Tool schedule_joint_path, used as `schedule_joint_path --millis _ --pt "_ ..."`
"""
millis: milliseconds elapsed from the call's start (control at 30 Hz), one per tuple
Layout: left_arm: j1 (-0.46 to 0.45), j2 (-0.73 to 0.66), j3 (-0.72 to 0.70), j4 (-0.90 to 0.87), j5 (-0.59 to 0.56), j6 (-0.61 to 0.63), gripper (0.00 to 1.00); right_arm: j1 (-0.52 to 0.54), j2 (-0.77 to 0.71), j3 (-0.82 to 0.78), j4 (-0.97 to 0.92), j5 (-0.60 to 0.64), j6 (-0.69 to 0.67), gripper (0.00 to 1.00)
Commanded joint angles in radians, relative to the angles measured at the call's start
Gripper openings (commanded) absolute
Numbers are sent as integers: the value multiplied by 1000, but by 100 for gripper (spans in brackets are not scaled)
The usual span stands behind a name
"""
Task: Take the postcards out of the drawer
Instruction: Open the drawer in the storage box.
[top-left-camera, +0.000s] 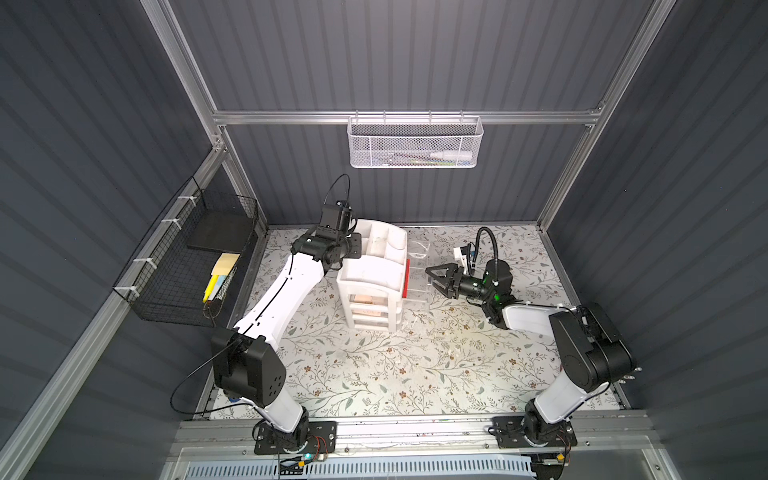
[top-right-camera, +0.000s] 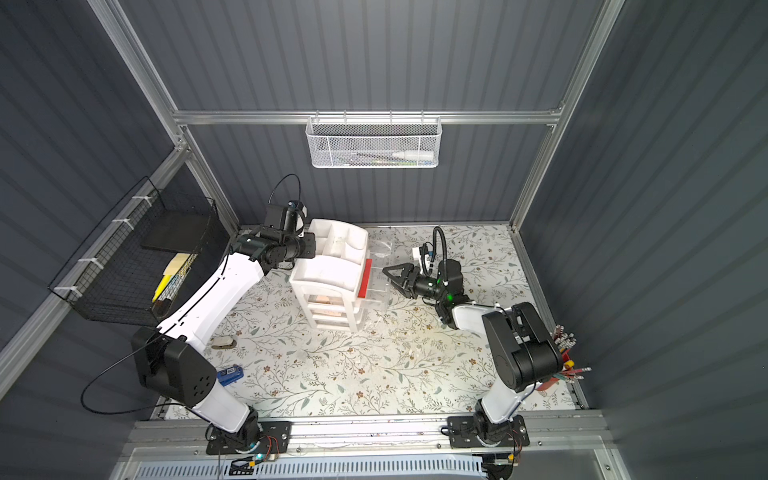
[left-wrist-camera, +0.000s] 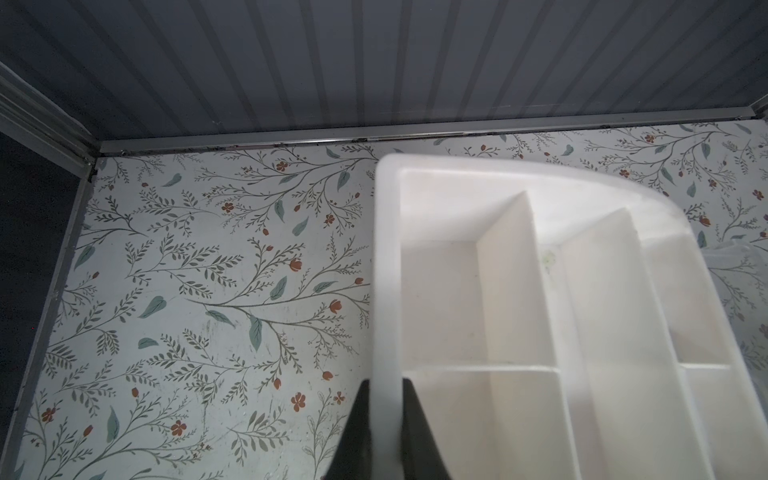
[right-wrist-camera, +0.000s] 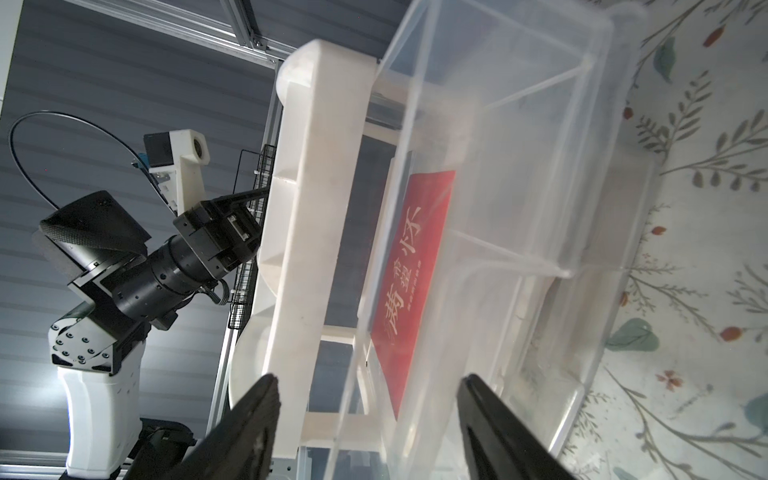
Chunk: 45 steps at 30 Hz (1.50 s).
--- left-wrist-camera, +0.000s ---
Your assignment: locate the white plastic drawer organizer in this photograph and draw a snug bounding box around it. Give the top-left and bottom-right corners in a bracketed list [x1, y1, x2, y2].
[370, 154, 767, 479]

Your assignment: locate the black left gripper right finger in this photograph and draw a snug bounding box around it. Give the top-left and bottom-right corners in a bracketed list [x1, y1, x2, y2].
[401, 378, 451, 480]

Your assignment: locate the clear plastic drawer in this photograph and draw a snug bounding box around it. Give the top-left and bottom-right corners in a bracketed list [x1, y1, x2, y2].
[701, 240, 767, 318]

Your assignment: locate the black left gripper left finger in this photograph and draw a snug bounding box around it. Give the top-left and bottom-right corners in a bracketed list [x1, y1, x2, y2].
[324, 380, 372, 480]

